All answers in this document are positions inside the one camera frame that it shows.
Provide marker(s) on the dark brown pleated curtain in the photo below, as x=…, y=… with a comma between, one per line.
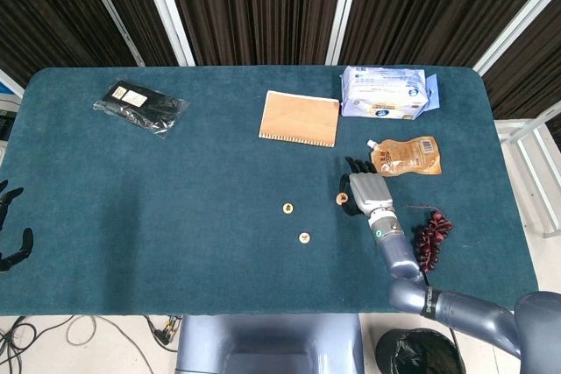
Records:
x=263, y=6

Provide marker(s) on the spiral-bound paper notebook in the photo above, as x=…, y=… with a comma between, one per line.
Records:
x=300, y=117

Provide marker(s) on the white metal rack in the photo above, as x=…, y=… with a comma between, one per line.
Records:
x=506, y=126

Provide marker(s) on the blue and white board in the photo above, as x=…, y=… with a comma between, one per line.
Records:
x=6, y=87

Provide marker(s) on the brown spout pouch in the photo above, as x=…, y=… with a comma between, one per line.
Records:
x=412, y=155

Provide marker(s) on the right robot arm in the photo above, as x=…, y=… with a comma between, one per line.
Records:
x=396, y=251

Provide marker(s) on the black garment in clear bag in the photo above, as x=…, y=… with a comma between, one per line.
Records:
x=140, y=104

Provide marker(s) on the blue-grey robot torso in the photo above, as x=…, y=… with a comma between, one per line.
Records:
x=271, y=339

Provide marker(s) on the black trash bin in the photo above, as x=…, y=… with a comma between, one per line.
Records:
x=412, y=356

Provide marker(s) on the white tissue pack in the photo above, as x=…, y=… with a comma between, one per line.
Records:
x=381, y=93

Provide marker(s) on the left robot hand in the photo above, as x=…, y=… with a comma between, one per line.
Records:
x=27, y=242

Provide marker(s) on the wide white partition post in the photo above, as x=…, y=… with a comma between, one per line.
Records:
x=167, y=10
x=517, y=29
x=344, y=10

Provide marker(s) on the thin white partition post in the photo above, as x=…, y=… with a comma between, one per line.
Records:
x=111, y=10

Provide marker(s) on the round wooden chess piece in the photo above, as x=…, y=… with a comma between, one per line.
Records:
x=287, y=207
x=342, y=198
x=304, y=237

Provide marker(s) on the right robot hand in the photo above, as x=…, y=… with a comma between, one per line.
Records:
x=370, y=192

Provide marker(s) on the blue felt table cover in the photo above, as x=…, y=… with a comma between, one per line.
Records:
x=175, y=216

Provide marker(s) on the dark red grape bunch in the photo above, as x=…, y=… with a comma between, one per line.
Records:
x=438, y=227

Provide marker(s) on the black device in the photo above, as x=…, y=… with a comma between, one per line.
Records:
x=4, y=126

